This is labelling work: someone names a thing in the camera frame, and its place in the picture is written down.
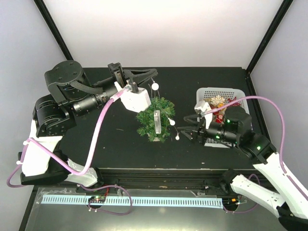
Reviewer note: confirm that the white snowflake ornament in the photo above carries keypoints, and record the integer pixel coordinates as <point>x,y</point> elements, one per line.
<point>217,100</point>

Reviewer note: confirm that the black frame post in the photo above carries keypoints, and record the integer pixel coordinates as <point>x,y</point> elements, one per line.
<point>281,12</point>
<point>43,9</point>

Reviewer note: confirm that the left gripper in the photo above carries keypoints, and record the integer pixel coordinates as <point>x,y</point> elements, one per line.
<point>128,75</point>

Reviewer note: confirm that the string light with white balls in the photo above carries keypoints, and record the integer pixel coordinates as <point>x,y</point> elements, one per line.
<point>155,87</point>

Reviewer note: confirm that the red star ornament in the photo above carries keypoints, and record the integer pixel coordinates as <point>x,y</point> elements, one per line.
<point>236,103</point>

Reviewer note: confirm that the left circuit board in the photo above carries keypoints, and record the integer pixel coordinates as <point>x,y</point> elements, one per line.
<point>97,199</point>

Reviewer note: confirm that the black frame post left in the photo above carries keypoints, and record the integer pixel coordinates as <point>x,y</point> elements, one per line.
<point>43,9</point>

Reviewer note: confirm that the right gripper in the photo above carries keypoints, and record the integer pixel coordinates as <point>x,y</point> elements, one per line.
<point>201,124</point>

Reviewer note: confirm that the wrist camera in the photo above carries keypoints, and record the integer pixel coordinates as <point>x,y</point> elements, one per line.
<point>133,98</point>
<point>201,108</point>

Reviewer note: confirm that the small green christmas tree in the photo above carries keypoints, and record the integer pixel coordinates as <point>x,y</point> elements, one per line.
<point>154,125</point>

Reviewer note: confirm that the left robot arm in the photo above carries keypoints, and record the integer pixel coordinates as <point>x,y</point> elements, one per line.
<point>76,91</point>

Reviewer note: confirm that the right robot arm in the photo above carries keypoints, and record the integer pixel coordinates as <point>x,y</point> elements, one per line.
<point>288,202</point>

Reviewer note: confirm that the right circuit board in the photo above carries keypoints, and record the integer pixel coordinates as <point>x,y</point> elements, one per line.
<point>236,200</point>

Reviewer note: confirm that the red santa ornament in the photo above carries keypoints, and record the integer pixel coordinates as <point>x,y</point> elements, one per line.
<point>219,118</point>

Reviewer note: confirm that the white slotted cable duct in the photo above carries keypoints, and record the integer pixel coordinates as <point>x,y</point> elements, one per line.
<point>134,201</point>

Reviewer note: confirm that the circuit board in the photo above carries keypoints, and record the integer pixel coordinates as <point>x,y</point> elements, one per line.
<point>236,200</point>
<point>97,199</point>

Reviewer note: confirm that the black frame post right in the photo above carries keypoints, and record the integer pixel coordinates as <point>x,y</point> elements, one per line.
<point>281,12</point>

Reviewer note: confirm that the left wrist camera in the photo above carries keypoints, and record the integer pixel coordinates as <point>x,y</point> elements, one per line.
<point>133,98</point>

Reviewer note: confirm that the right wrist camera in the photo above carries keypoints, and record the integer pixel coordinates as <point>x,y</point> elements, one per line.
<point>201,108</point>

